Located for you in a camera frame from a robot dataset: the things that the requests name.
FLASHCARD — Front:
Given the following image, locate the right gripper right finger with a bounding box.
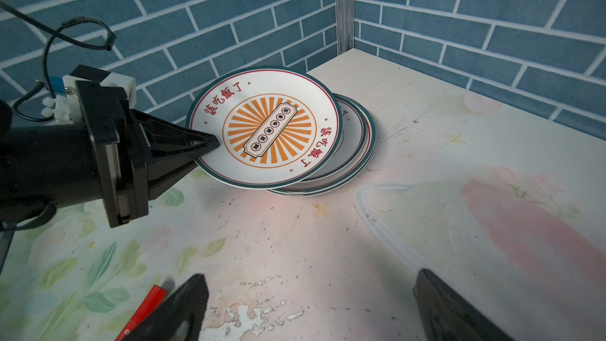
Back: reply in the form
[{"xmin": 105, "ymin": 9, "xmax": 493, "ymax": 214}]
[{"xmin": 413, "ymin": 268, "xmax": 512, "ymax": 341}]

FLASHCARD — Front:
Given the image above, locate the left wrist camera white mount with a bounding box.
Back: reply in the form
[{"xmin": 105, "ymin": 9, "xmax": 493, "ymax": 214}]
[{"xmin": 40, "ymin": 65, "xmax": 137, "ymax": 125}]

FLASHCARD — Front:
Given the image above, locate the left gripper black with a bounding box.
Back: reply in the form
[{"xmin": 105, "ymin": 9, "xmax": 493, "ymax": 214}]
[{"xmin": 84, "ymin": 99, "xmax": 220, "ymax": 227}]

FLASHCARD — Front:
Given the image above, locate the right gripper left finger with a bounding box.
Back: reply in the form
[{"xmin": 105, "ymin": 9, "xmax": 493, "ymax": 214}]
[{"xmin": 122, "ymin": 274, "xmax": 209, "ymax": 340}]

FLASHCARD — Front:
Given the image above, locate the red marker pen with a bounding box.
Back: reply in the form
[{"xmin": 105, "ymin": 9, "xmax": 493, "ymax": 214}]
[{"xmin": 115, "ymin": 285, "xmax": 168, "ymax": 341}]

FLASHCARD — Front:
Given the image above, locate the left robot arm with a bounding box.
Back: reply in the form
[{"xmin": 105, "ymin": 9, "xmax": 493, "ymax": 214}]
[{"xmin": 1, "ymin": 81, "xmax": 219, "ymax": 256}]

